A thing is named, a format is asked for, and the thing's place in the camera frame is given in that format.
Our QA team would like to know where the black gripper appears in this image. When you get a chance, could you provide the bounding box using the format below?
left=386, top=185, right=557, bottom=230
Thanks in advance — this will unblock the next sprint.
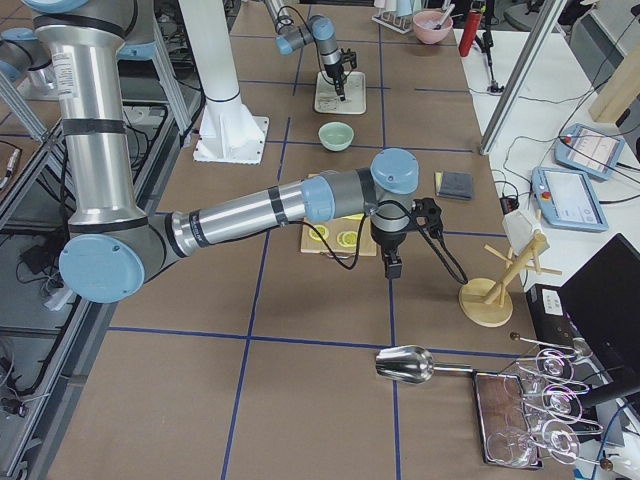
left=323, top=62, right=346, bottom=84
left=371, top=217, right=409, bottom=279

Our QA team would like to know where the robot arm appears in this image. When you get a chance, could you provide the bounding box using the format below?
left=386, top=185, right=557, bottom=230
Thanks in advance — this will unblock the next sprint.
left=264, top=1, right=352, bottom=96
left=22, top=1, right=419, bottom=304

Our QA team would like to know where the green ceramic bowl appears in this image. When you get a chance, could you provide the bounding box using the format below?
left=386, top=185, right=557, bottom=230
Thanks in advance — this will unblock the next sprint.
left=318, top=121, right=355, bottom=152

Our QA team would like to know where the pink bowl with ice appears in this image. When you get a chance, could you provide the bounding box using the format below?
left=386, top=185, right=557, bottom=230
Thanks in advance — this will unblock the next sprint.
left=412, top=10, right=453, bottom=45

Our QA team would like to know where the white bear tray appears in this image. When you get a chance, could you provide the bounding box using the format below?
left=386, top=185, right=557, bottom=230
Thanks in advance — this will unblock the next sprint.
left=313, top=70, right=368, bottom=115

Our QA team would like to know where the wooden cutting board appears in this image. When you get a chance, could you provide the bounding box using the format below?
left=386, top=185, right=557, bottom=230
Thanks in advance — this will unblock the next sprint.
left=300, top=171, right=378, bottom=259

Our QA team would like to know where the metal scoop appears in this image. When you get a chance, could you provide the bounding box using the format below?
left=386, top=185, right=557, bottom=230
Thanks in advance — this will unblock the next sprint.
left=375, top=345, right=474, bottom=385

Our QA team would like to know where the grey yellow sponge cloth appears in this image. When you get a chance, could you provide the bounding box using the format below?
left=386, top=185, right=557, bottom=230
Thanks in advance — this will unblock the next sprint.
left=434, top=171, right=474, bottom=200

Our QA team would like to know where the red bottle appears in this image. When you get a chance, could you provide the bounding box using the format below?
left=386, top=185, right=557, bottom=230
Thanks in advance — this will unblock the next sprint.
left=459, top=10, right=483, bottom=57

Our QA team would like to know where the teach pendant near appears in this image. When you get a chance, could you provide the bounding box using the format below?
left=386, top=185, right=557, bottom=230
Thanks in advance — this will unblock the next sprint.
left=531, top=167, right=609, bottom=232

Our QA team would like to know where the teach pendant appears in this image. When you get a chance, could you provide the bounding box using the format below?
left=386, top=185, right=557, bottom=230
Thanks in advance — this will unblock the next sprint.
left=554, top=123, right=626, bottom=181
left=531, top=167, right=609, bottom=232

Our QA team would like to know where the glass rack tray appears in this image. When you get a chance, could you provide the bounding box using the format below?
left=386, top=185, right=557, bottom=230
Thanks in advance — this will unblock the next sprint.
left=472, top=371, right=543, bottom=471

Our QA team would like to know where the black monitor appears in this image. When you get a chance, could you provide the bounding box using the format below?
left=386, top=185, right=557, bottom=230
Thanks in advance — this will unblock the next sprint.
left=560, top=233, right=639, bottom=374

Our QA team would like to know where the teach pendant far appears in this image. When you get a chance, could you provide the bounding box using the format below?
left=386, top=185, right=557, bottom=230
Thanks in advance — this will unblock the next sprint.
left=554, top=123, right=626, bottom=181

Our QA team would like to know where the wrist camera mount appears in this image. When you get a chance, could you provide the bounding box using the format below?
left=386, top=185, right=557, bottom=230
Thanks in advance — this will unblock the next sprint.
left=412, top=198, right=443, bottom=240

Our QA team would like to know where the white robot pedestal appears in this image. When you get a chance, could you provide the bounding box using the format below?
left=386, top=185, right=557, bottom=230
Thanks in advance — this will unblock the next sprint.
left=179, top=0, right=269, bottom=165

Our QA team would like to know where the aluminium frame post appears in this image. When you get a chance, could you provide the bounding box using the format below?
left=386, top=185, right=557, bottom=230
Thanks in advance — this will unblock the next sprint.
left=479, top=0, right=567, bottom=155

